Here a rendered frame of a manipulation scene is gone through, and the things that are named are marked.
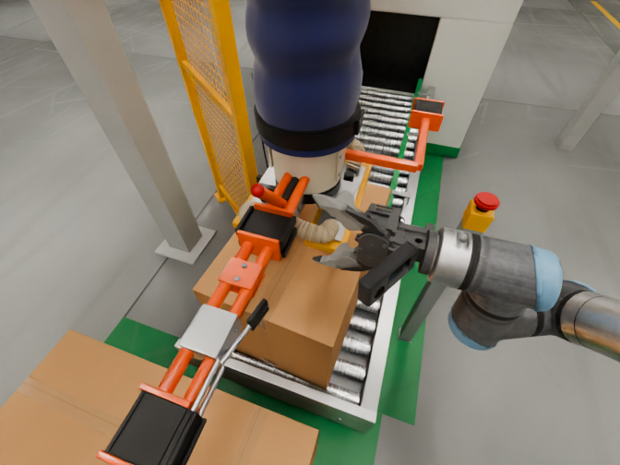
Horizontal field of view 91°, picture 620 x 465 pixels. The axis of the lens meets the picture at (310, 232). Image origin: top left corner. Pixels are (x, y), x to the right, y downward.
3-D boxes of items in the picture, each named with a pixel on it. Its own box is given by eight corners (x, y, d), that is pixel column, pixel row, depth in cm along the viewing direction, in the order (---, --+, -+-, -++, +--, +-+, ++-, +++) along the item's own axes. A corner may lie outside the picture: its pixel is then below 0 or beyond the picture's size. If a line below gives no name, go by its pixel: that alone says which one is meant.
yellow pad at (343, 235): (339, 163, 95) (340, 149, 91) (371, 169, 93) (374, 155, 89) (304, 246, 74) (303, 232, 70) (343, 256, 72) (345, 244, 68)
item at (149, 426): (156, 391, 44) (141, 381, 40) (201, 409, 43) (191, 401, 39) (115, 460, 39) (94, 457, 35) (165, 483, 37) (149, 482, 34)
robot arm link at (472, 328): (518, 351, 56) (555, 314, 47) (456, 357, 55) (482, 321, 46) (491, 305, 62) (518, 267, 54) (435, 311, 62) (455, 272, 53)
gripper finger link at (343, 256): (328, 252, 63) (367, 243, 57) (319, 273, 59) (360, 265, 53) (320, 241, 62) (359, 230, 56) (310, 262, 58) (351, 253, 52)
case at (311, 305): (292, 230, 148) (288, 160, 117) (373, 256, 138) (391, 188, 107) (223, 344, 112) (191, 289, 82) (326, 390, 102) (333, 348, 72)
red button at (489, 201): (470, 197, 97) (475, 188, 94) (494, 203, 95) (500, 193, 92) (470, 213, 93) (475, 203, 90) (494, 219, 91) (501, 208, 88)
